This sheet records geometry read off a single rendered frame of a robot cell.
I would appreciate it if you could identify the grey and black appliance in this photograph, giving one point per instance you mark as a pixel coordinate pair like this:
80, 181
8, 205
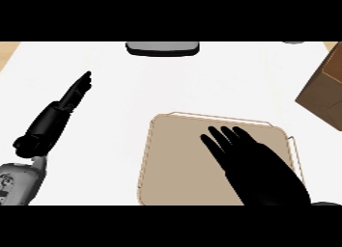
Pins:
163, 49

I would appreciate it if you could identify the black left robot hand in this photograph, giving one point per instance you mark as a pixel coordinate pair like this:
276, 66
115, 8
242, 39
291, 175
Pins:
49, 123

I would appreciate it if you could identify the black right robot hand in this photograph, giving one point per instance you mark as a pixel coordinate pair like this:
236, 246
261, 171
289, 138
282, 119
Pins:
260, 170

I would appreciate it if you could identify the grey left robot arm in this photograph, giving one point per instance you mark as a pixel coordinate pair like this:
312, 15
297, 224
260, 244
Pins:
12, 184

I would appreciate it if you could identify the brown cardboard box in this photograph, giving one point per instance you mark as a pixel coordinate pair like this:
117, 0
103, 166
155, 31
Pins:
332, 88

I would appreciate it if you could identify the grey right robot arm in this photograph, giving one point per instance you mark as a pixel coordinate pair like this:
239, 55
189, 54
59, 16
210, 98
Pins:
326, 204

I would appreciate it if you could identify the beige tray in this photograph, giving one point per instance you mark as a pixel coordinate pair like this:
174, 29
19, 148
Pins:
183, 160

